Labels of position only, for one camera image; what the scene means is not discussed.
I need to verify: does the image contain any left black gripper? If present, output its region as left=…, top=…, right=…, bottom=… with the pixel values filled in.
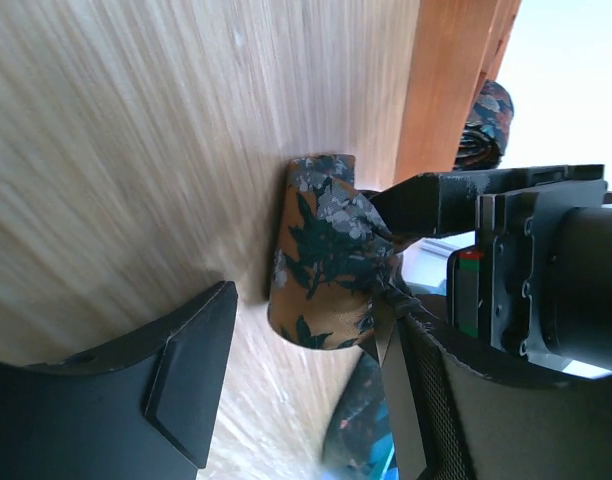
left=369, top=164, right=612, bottom=371

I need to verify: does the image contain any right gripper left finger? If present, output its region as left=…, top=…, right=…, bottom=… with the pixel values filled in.
left=0, top=281, right=238, bottom=479

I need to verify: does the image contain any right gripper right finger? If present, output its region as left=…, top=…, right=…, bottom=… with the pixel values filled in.
left=375, top=315, right=612, bottom=479

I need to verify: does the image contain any brown floral tie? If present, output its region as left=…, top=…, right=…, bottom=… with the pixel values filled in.
left=268, top=154, right=422, bottom=350

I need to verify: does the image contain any rolled dark floral tie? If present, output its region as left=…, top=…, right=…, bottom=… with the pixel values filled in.
left=453, top=80, right=514, bottom=171

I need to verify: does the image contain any orange compartment tray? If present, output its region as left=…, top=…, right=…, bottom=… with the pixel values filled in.
left=394, top=0, right=521, bottom=183

